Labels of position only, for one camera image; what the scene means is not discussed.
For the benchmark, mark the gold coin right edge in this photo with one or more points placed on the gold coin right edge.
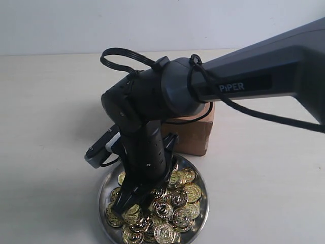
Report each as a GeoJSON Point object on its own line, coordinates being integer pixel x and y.
{"type": "Point", "coordinates": [193, 192]}

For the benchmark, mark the gold coin far right upper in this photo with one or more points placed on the gold coin far right upper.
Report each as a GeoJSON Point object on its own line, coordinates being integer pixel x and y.
{"type": "Point", "coordinates": [190, 175]}

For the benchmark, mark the brown cardboard slot box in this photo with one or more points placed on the brown cardboard slot box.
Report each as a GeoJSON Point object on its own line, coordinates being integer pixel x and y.
{"type": "Point", "coordinates": [193, 138]}

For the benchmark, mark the gold coin left middle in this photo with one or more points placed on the gold coin left middle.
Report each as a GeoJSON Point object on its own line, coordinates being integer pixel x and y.
{"type": "Point", "coordinates": [114, 194]}

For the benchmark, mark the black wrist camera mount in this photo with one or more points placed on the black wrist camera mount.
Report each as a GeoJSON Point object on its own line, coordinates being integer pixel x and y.
{"type": "Point", "coordinates": [102, 149]}

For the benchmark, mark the gold coin lower right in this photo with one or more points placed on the gold coin lower right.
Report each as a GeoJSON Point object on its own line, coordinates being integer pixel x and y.
{"type": "Point", "coordinates": [182, 217]}

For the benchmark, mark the round steel plate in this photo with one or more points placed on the round steel plate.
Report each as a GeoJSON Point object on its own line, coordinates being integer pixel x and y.
{"type": "Point", "coordinates": [114, 235]}

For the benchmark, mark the gold coin bottom centre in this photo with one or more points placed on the gold coin bottom centre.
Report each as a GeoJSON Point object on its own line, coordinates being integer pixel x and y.
{"type": "Point", "coordinates": [164, 233]}

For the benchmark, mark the gold coin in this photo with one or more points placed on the gold coin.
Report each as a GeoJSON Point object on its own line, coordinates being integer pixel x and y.
{"type": "Point", "coordinates": [129, 237]}
{"type": "Point", "coordinates": [182, 217]}
{"type": "Point", "coordinates": [177, 180]}
{"type": "Point", "coordinates": [111, 218]}
{"type": "Point", "coordinates": [121, 178]}
{"type": "Point", "coordinates": [178, 198]}
{"type": "Point", "coordinates": [190, 175]}
{"type": "Point", "coordinates": [164, 233]}
{"type": "Point", "coordinates": [114, 194]}

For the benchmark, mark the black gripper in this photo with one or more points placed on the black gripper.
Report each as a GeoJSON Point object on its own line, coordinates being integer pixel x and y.
{"type": "Point", "coordinates": [149, 158]}

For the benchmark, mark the gold coin bottom left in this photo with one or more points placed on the gold coin bottom left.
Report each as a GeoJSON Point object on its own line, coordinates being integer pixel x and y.
{"type": "Point", "coordinates": [129, 237]}

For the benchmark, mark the gold coin centre right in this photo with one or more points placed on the gold coin centre right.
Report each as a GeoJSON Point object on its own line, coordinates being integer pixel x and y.
{"type": "Point", "coordinates": [178, 198]}

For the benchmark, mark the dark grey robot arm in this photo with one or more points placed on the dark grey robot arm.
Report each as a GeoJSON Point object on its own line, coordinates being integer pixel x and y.
{"type": "Point", "coordinates": [289, 64]}

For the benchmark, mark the gold coin far left upper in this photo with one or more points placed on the gold coin far left upper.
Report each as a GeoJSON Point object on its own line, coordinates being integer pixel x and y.
{"type": "Point", "coordinates": [121, 178]}

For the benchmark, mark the gold coin lower left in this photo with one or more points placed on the gold coin lower left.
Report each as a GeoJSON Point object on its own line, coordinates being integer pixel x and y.
{"type": "Point", "coordinates": [111, 218]}

